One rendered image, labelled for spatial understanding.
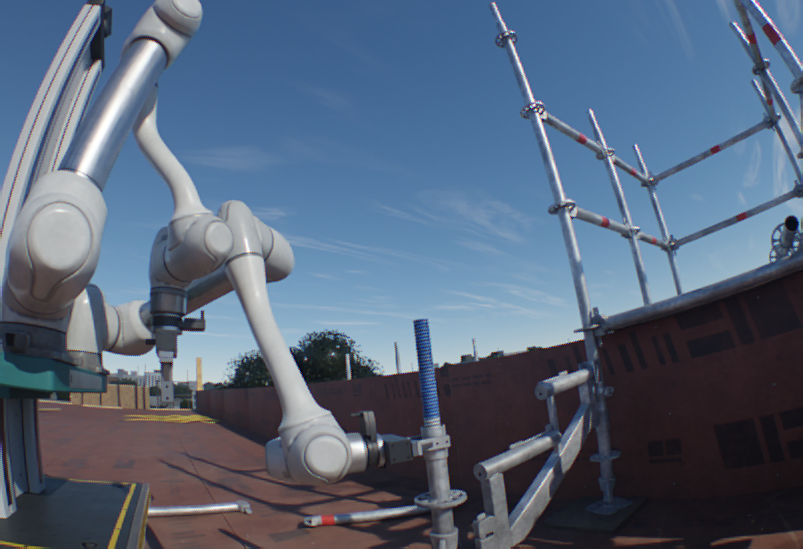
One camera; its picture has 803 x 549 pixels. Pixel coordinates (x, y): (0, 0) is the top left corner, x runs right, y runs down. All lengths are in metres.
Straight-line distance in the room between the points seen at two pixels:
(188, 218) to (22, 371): 0.44
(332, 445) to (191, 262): 0.43
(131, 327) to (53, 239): 0.79
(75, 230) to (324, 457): 0.50
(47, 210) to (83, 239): 0.07
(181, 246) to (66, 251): 0.28
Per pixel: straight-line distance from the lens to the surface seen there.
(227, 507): 2.19
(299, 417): 0.70
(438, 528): 1.00
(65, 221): 0.63
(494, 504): 1.10
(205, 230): 0.78
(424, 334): 0.95
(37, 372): 0.80
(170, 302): 0.93
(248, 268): 0.94
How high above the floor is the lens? 0.63
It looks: 19 degrees up
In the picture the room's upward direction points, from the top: 6 degrees counter-clockwise
